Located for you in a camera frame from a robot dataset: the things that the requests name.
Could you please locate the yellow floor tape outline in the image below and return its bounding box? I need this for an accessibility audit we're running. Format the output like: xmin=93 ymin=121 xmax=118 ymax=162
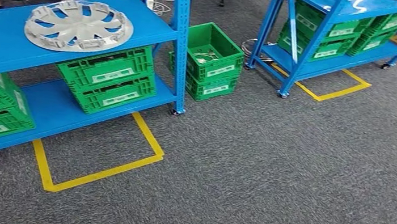
xmin=267 ymin=59 xmax=374 ymax=108

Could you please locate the white cable with adapter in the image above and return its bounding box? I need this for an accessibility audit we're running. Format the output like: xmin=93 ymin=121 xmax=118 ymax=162
xmin=144 ymin=0 xmax=273 ymax=30

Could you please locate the silver wheel hubcap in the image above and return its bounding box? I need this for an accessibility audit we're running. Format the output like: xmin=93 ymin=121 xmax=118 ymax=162
xmin=22 ymin=0 xmax=137 ymax=61

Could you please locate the white wire bundle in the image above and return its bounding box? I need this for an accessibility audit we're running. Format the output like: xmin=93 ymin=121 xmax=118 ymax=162
xmin=191 ymin=49 xmax=222 ymax=67

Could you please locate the grey cable coil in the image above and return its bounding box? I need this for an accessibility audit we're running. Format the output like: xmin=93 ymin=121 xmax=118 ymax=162
xmin=239 ymin=37 xmax=280 ymax=64

